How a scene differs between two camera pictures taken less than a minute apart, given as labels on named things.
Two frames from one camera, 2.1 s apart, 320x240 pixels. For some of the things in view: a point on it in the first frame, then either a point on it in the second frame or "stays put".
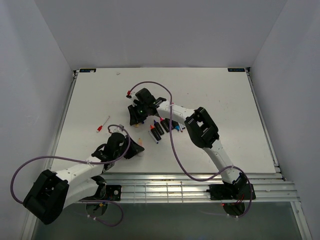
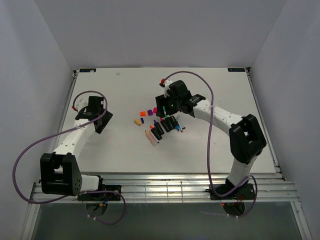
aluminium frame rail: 269,187 stays put
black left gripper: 135,149 -> 106,117
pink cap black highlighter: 165,124 stays put
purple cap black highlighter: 158,126 stays put
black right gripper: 135,118 -> 161,100
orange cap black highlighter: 155,133 stays put
